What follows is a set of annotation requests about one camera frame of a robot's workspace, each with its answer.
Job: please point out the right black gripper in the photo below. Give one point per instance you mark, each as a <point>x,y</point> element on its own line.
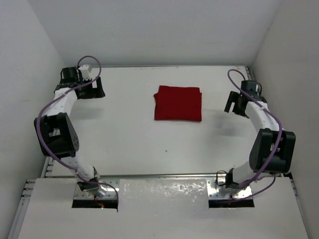
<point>234,97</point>

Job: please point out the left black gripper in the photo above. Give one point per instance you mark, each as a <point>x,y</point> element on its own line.
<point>90,89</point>

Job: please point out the red t shirt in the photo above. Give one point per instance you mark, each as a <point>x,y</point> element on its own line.
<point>178,103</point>

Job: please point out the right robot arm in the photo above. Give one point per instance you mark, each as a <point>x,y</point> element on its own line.
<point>273,147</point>

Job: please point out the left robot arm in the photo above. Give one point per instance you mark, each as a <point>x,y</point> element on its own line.
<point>86,175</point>

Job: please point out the white foam front panel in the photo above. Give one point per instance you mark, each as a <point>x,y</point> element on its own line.
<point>162,209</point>

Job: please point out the right aluminium frame rail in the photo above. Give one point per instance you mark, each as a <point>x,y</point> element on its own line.
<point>249,73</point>

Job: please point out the aluminium frame rail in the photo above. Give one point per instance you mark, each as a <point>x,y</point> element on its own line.
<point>249,73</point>
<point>49,169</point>

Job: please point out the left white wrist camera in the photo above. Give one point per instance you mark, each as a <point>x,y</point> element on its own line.
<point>86,72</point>

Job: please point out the front aluminium mounting rail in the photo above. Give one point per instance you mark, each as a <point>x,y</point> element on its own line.
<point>215,184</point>

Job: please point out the left aluminium frame rail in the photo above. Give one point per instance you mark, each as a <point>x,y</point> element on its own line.
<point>49,169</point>

